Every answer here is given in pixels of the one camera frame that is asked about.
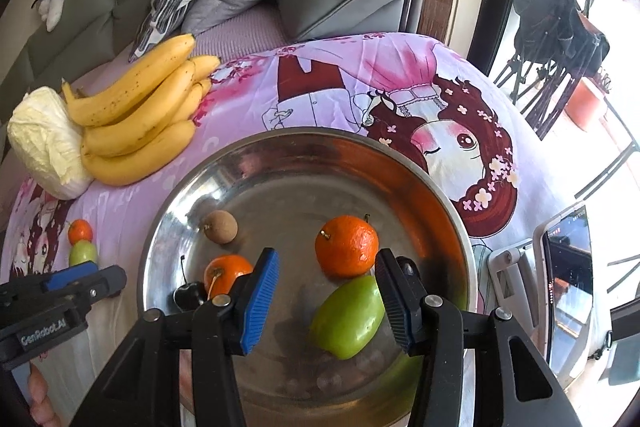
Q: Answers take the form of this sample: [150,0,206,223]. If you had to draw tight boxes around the green jujube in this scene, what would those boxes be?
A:
[307,275,385,360]
[68,239,98,265]

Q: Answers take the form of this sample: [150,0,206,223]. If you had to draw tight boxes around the tangerine with stem strip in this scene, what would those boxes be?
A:
[204,254,253,299]

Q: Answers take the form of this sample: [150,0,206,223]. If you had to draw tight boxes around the small tangerine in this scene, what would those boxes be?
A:
[67,219,93,246]

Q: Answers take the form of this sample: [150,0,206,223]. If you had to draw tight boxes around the large tangerine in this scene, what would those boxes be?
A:
[314,215,380,279]

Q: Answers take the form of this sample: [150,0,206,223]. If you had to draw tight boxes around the brown longan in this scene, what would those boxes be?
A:
[201,210,239,245]

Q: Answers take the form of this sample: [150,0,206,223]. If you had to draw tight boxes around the dark cherry with stem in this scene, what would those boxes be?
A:
[172,255,207,311]

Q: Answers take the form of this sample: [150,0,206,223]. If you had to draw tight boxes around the person's left hand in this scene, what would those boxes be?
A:
[27,363,62,427]

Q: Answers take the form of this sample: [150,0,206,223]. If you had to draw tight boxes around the large steel bowl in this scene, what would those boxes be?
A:
[137,128,477,426]

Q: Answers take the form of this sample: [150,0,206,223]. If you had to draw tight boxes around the napa cabbage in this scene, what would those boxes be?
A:
[6,87,93,200]

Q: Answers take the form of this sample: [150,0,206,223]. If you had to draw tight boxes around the phone on stand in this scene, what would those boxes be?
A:
[487,202,594,388]

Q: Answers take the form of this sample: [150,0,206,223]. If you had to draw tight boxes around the bunch of yellow bananas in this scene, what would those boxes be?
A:
[62,34,220,186]

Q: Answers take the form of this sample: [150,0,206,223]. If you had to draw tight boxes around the pink cartoon tablecloth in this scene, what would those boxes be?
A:
[1,34,570,279]

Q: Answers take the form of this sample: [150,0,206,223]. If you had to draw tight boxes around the grey sofa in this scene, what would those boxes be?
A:
[0,0,426,122]

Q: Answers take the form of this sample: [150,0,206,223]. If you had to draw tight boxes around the black folding chair outside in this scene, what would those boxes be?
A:
[495,0,610,139]

